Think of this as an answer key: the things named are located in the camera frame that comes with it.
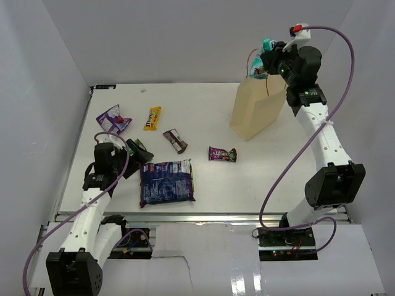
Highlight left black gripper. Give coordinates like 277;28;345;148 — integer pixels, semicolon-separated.
110;139;153;179

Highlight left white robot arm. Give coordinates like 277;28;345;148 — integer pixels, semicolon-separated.
46;135;154;295

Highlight purple M&M packet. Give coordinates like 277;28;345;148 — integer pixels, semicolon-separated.
209;147;237;162

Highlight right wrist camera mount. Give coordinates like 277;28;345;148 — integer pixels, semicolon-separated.
283;23;311;52

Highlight green snack pouch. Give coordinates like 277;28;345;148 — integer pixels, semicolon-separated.
132;139;146;152

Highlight large blue purple snack bag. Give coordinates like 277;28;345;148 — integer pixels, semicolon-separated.
139;159;195;208

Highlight yellow M&M packet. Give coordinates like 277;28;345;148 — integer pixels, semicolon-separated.
143;106;162;131

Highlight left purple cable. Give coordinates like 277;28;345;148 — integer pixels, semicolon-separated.
23;131;130;294

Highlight brown chocolate bar wrapper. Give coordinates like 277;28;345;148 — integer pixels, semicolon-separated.
163;129;188;154

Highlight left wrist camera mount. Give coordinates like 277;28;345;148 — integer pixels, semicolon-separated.
94;133;123;147

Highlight purple cable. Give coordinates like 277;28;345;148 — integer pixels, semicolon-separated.
259;26;356;255
23;131;130;294

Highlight aluminium table frame rail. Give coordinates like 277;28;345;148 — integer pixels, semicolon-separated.
55;208;349;226

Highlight teal candy pouch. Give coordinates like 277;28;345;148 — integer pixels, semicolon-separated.
247;38;277;80

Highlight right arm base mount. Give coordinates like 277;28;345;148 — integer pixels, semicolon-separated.
251;228;318;262

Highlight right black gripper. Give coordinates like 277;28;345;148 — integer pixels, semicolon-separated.
263;42;301;87

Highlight tan paper bag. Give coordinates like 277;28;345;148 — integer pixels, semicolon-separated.
230;63;286;142

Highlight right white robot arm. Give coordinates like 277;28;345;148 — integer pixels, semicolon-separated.
261;42;366;246

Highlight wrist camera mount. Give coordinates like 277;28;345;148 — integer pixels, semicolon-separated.
283;23;311;52
94;133;123;147

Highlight purple white snack pouch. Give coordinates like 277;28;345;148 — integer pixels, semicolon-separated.
96;104;132;134

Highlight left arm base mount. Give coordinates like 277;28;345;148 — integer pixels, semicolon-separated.
101;215;152;260

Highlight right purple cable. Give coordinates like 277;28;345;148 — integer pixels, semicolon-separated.
259;26;356;255

